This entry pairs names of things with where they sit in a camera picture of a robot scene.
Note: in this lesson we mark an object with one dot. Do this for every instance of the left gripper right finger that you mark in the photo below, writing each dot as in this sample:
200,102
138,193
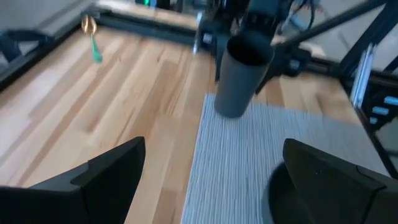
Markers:
342,196

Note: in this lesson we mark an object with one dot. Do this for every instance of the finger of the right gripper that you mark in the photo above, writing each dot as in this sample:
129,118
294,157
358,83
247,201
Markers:
221,56
269,68

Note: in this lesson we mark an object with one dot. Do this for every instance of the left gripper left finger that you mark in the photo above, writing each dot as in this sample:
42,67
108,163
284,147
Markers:
77,199

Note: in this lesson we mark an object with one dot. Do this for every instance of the dark grey cup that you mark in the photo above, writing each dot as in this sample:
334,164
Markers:
239,87

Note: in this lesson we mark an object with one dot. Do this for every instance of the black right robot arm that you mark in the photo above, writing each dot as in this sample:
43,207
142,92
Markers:
217,15

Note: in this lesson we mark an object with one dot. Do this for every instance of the grey striped placemat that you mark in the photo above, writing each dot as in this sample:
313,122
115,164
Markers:
233,161

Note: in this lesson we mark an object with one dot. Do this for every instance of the black clamp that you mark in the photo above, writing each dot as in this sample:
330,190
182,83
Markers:
28,35

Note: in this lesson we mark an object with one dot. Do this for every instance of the black aluminium table frame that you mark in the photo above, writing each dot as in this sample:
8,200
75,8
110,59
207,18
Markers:
146,26

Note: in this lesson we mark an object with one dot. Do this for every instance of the silver metal bracket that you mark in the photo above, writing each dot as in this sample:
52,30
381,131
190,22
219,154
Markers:
362,77

